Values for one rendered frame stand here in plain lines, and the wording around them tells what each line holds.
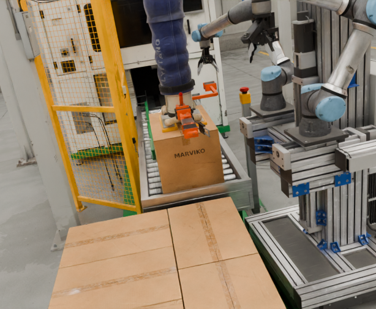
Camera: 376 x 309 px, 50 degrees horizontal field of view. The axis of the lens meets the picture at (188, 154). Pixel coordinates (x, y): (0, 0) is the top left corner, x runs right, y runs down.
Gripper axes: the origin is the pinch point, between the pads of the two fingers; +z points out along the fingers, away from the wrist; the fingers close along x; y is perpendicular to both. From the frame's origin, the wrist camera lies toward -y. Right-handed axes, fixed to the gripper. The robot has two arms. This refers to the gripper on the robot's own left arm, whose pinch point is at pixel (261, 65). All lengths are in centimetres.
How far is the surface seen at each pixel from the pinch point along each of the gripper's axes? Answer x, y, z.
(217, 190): 61, 13, 85
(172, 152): 78, -4, 58
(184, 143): 75, 3, 53
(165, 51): 92, 10, 0
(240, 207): 55, 25, 100
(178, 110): 74, 2, 32
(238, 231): 22, -4, 88
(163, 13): 90, 12, -21
